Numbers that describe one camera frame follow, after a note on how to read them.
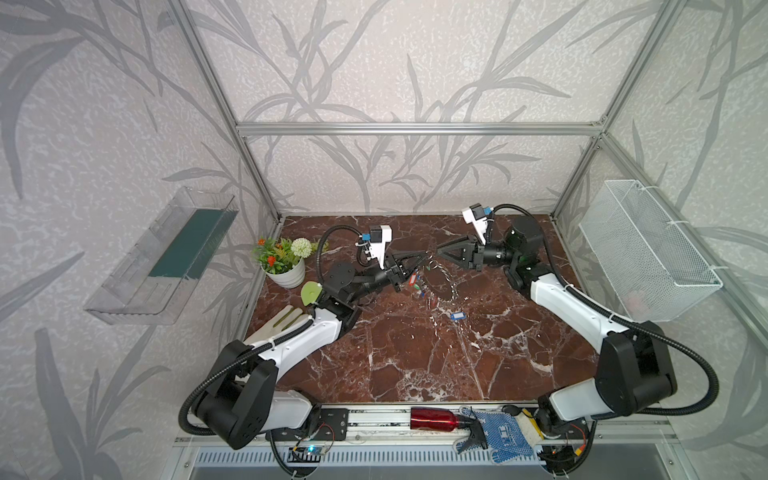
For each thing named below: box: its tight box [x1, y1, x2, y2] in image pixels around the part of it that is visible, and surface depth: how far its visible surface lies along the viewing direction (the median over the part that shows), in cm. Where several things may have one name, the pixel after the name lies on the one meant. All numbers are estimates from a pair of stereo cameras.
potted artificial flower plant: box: [253, 237, 329, 289], surface depth 91 cm
